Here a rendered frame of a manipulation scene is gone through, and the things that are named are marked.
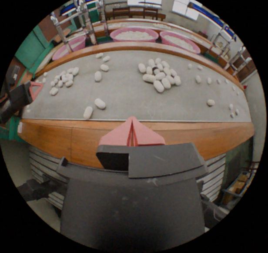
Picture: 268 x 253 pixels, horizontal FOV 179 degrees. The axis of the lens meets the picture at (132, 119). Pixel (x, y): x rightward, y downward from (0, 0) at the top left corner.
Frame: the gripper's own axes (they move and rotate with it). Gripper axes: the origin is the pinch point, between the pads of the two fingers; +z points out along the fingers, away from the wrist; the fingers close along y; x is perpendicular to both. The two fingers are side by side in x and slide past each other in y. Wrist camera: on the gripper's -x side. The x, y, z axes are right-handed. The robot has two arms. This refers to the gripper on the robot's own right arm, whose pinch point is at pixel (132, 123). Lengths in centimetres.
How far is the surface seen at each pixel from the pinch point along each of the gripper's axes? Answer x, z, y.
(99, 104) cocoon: 0.9, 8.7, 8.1
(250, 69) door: -140, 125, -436
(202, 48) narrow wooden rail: -35, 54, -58
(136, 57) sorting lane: -11.0, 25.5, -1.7
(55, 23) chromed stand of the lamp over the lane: -37, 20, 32
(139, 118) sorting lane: 4.3, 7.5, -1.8
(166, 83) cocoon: -3.4, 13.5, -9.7
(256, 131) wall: 58, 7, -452
